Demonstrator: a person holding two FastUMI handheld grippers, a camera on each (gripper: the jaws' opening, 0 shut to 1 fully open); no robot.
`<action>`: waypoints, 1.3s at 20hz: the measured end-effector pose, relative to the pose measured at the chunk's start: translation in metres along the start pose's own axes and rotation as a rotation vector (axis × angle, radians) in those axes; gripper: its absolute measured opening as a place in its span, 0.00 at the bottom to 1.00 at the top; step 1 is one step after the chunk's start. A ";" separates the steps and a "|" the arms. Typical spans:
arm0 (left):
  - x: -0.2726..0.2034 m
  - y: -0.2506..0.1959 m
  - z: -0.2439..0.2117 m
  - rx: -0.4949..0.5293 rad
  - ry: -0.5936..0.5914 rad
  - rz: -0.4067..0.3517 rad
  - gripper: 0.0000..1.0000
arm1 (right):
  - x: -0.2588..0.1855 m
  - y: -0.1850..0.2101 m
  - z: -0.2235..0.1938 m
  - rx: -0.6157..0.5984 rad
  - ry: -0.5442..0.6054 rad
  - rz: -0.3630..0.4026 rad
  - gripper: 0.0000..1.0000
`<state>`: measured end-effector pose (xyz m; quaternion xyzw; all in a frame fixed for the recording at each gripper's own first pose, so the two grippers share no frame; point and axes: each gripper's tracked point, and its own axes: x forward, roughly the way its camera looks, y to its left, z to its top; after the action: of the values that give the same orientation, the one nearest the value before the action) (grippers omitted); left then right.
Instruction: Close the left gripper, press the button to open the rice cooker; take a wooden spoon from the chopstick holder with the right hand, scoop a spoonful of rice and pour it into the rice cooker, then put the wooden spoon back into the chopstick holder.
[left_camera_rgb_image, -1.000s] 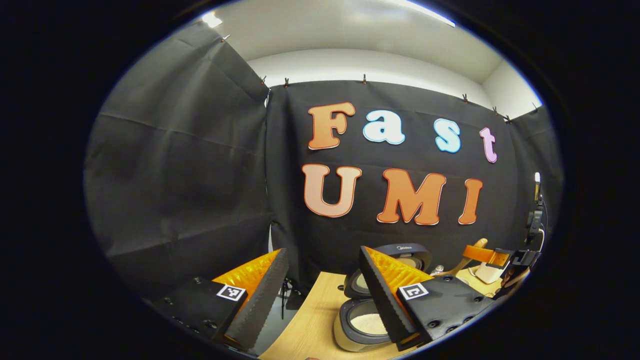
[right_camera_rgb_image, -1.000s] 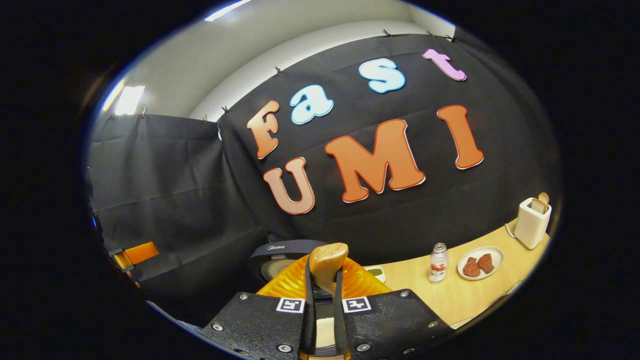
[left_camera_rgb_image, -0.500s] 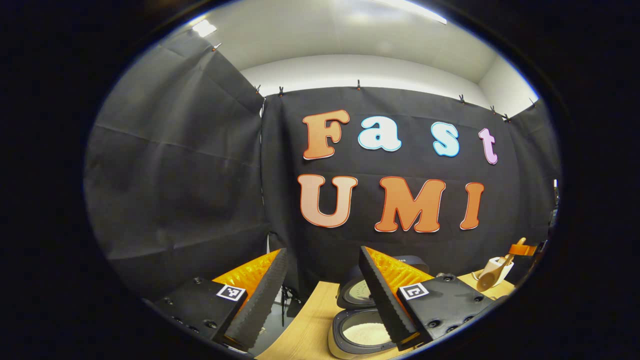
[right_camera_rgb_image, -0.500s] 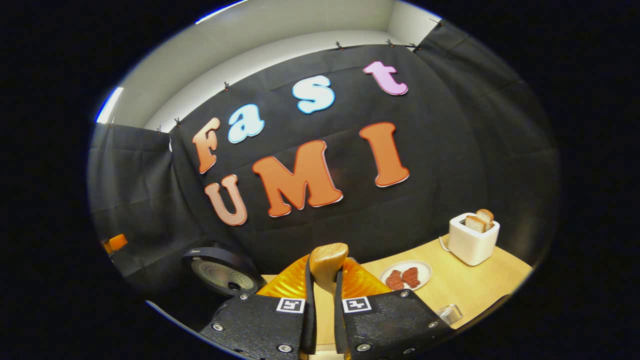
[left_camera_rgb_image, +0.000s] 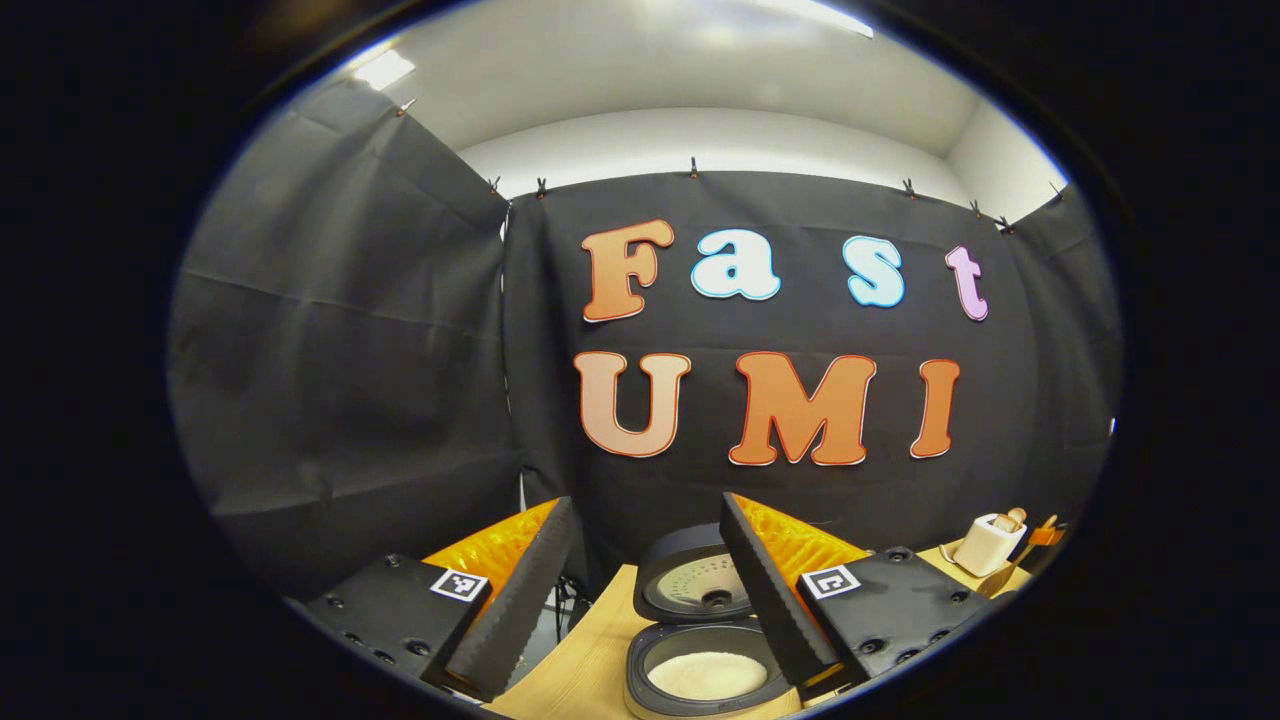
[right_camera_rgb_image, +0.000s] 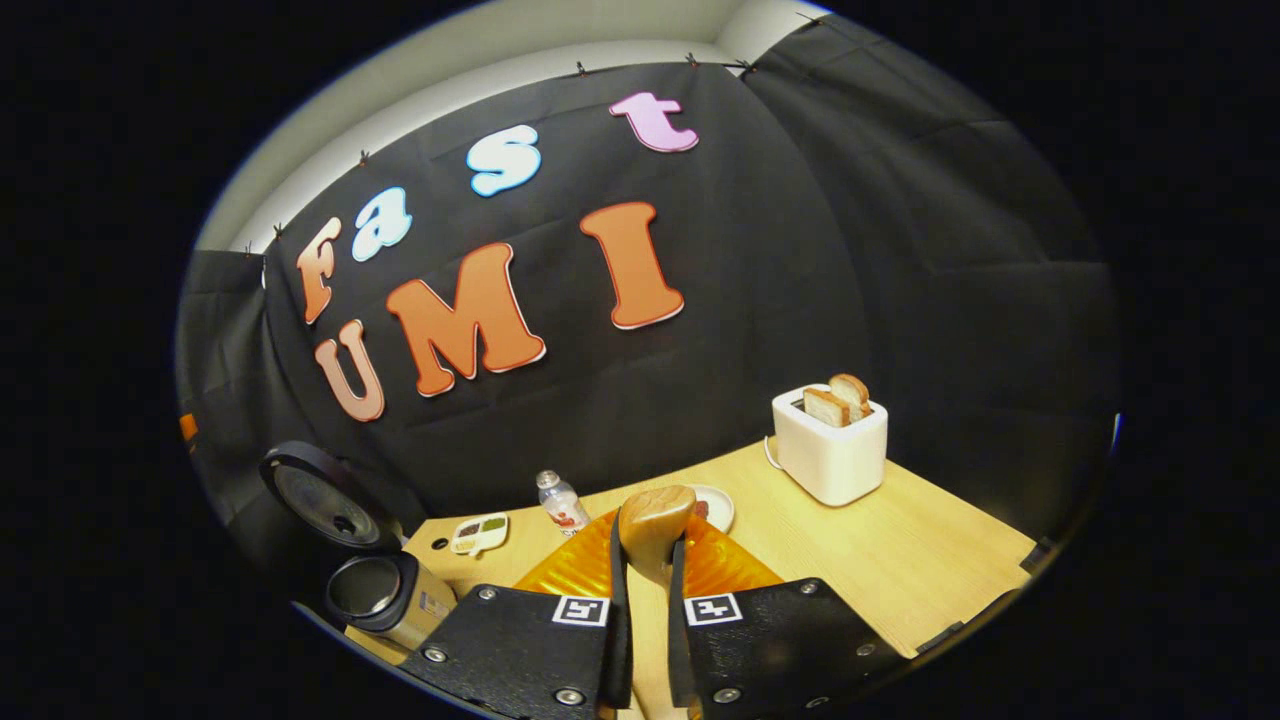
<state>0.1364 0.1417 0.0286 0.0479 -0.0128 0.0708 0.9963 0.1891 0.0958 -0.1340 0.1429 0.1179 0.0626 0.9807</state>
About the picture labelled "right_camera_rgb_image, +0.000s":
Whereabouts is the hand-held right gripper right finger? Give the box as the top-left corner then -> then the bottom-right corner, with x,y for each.
668,510 -> 906,719

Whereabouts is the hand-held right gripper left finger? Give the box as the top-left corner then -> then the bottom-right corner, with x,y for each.
398,505 -> 634,719

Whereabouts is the wooden spoon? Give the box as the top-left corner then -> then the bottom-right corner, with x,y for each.
618,485 -> 698,591

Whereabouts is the black and beige rice cooker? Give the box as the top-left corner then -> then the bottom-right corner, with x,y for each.
260,440 -> 459,651

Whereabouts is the white round plate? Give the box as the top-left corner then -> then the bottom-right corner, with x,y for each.
688,484 -> 736,534

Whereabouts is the clear drink bottle red label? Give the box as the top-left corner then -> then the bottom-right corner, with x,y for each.
535,470 -> 591,538

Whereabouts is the small divided sauce dish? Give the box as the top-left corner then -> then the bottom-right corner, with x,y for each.
449,512 -> 510,557

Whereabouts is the white toaster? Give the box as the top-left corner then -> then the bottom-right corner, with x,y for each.
771,385 -> 890,508

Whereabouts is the black backdrop cloth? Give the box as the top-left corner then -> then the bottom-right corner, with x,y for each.
175,15 -> 1121,561

